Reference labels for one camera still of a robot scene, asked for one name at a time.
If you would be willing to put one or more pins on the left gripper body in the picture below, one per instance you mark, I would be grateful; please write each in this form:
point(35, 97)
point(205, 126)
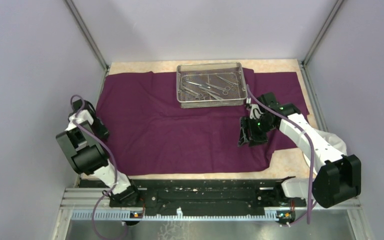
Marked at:
point(100, 129)

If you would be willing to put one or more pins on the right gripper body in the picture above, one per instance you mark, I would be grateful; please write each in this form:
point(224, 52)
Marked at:
point(258, 127)

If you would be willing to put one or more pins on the maroon wrap cloth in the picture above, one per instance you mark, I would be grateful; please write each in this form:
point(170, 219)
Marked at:
point(149, 132)

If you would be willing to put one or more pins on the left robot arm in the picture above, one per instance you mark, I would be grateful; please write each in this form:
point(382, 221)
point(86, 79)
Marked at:
point(82, 143)

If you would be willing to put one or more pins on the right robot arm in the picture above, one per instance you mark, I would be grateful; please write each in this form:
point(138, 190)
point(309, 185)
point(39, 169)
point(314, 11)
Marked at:
point(338, 176)

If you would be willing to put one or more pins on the surgical clamp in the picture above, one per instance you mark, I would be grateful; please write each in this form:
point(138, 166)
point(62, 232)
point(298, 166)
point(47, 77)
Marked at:
point(226, 84)

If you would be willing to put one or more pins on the surgical scissors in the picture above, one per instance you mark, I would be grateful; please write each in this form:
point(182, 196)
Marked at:
point(195, 94)

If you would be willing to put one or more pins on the metal mesh instrument tray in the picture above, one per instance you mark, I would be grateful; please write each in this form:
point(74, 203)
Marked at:
point(205, 72)

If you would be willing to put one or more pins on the white crumpled cloth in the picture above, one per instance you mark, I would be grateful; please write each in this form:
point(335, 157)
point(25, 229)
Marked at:
point(334, 144)

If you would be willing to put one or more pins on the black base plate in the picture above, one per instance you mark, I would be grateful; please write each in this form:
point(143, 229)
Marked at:
point(209, 197)

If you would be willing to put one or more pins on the grey cable duct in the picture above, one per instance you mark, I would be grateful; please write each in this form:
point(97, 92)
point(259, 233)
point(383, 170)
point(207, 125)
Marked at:
point(129, 215)

